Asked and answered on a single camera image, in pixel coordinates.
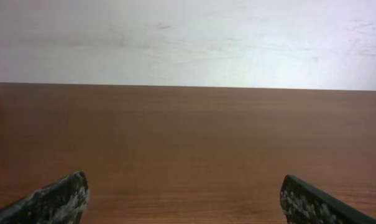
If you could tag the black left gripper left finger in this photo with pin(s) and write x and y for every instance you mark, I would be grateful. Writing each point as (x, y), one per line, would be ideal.
(63, 201)

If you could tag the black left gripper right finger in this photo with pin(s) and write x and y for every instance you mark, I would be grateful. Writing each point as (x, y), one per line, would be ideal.
(303, 203)

